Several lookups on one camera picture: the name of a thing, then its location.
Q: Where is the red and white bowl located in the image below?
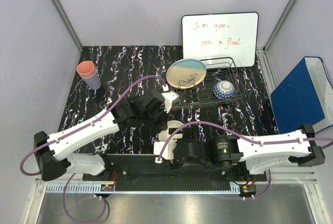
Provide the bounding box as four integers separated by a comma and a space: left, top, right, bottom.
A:
158, 120, 183, 141

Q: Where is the beige and blue plate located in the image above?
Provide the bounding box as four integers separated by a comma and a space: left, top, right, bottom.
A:
166, 59, 207, 89

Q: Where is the purple plastic cup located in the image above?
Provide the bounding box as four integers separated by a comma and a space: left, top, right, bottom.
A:
82, 72, 101, 90

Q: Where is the pink plastic cup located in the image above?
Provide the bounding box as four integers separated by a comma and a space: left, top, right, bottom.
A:
76, 61, 96, 78

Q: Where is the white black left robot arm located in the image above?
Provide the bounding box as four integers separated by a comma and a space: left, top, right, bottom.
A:
34, 90, 179, 181

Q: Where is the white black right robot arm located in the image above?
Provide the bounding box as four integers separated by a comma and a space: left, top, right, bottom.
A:
154, 121, 326, 181

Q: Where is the blue white patterned bowl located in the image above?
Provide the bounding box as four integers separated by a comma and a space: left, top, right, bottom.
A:
212, 81, 236, 99

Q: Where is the white whiteboard with red writing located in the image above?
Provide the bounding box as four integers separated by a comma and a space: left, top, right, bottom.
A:
181, 12, 259, 68

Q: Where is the blue binder folder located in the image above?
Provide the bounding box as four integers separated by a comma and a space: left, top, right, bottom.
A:
271, 56, 332, 134

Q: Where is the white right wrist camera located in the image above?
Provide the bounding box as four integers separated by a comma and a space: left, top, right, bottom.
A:
153, 140, 176, 164

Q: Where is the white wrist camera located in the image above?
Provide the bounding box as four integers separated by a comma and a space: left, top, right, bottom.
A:
162, 85, 180, 113
153, 140, 176, 164

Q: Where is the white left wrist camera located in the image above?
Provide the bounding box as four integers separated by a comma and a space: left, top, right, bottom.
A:
162, 85, 180, 113

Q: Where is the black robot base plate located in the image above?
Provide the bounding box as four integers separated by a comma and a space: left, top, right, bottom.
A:
83, 154, 267, 192

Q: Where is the grey wire dish rack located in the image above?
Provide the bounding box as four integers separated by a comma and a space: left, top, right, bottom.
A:
172, 57, 245, 109

